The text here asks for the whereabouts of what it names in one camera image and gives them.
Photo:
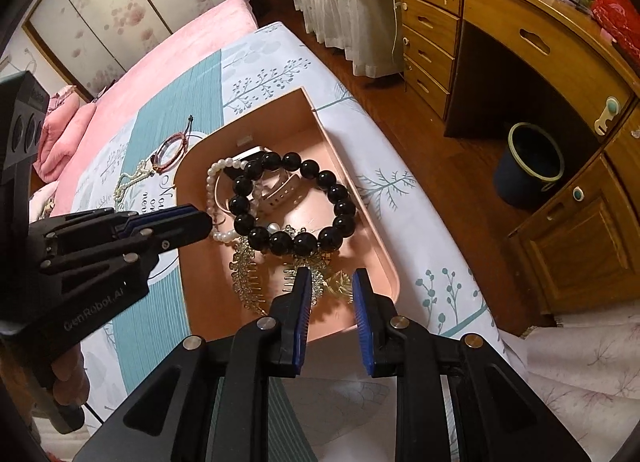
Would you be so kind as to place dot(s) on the drawer safety lock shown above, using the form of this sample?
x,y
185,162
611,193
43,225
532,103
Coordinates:
x,y
607,114

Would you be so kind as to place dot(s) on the pink bed blanket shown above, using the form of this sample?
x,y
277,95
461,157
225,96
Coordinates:
x,y
165,66

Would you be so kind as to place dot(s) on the white lace cloth cover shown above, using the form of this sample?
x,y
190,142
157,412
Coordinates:
x,y
340,1

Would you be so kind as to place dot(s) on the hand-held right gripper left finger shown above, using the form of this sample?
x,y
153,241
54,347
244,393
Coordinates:
x,y
302,322

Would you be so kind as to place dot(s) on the white floral bed sheet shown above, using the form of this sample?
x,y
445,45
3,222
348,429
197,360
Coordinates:
x,y
590,382

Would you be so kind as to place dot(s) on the person's left hand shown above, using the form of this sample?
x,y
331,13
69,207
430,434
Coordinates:
x,y
70,377

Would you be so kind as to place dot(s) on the gold hair comb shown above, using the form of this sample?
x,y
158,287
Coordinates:
x,y
245,267

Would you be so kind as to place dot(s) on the floral wardrobe doors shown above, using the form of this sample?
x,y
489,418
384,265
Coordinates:
x,y
100,6

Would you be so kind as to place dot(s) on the pink smart band watch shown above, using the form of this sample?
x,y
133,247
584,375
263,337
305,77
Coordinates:
x,y
280,194

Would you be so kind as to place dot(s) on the wooden desk with drawers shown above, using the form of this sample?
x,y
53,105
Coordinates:
x,y
500,1

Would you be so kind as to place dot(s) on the dark blue trash bin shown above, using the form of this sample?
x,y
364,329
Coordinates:
x,y
530,166

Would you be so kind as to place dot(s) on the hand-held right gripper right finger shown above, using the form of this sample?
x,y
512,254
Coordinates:
x,y
362,327

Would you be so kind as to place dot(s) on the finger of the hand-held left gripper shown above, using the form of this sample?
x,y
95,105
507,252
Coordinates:
x,y
160,214
185,234

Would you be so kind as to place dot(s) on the folded pink quilt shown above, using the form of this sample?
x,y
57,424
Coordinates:
x,y
65,136

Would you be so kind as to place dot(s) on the pink plastic box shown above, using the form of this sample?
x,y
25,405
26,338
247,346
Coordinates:
x,y
310,141

